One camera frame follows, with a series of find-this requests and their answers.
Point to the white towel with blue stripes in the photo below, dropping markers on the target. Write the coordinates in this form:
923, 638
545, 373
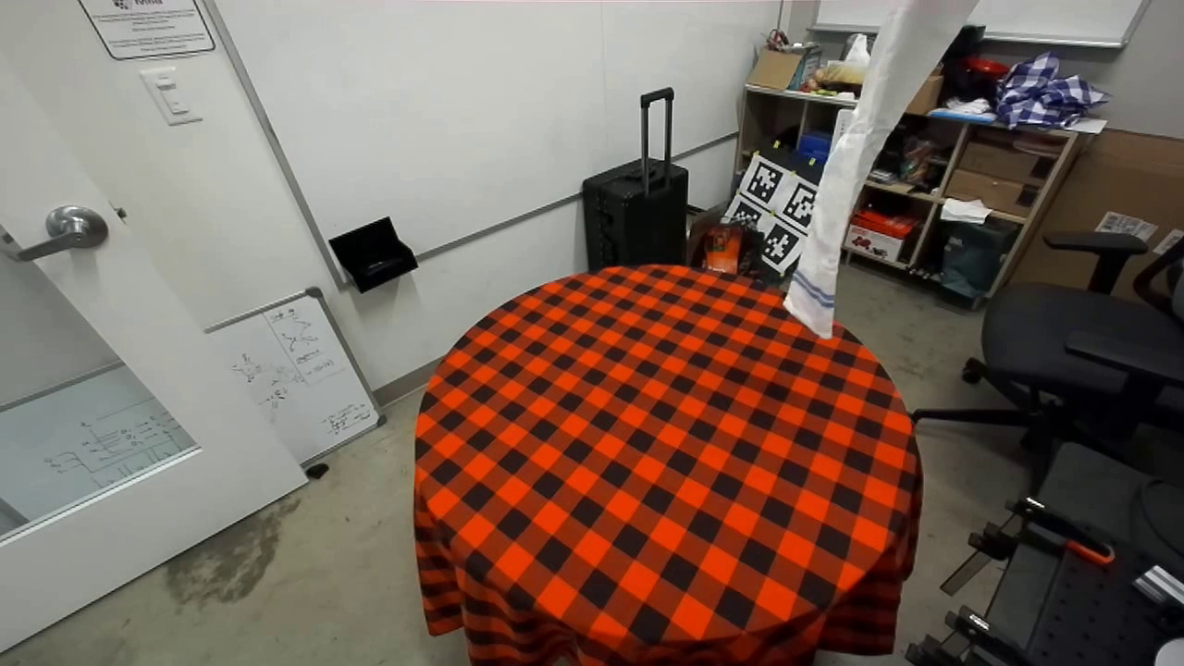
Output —
906, 55

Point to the black suitcase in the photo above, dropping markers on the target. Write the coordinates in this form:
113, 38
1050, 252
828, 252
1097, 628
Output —
639, 209

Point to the red black plaid tablecloth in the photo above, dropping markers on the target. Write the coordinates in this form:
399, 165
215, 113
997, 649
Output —
664, 469

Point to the fiducial marker board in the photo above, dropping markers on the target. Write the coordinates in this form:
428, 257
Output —
779, 204

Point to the small whiteboard on floor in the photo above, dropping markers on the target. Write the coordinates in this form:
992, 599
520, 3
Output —
301, 375

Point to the wooden shelf unit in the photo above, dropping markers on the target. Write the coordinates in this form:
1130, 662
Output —
951, 194

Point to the black office chair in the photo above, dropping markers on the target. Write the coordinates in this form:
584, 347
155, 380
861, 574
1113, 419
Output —
1083, 363

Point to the black orange clamp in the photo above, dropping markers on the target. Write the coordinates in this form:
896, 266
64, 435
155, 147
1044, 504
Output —
1001, 541
980, 638

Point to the white door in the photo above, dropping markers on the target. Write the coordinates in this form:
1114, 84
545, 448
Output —
122, 435

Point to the blue white plaid cloth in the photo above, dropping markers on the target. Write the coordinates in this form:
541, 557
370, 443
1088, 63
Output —
1041, 94

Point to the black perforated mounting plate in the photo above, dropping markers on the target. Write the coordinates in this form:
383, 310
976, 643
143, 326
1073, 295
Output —
1097, 617

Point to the door notice sign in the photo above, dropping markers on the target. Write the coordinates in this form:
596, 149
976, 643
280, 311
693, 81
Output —
150, 26

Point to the black wall box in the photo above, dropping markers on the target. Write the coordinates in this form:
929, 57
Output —
370, 252

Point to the silver door handle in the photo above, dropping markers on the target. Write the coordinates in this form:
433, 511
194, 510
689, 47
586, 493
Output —
64, 231

